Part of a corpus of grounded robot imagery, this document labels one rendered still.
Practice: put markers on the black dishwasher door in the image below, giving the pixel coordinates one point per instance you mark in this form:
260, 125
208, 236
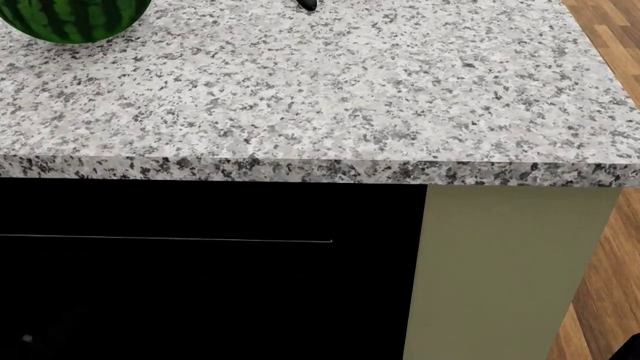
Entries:
210, 273

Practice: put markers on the speckled granite countertop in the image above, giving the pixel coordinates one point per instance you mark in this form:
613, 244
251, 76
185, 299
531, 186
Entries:
320, 97

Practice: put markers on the small black object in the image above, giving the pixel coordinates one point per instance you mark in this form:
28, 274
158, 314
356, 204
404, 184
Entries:
307, 3

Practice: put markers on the olive green cabinet panel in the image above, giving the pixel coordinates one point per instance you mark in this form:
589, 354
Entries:
505, 270

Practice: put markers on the green striped watermelon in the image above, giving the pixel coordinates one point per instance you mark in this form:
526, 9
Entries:
75, 18

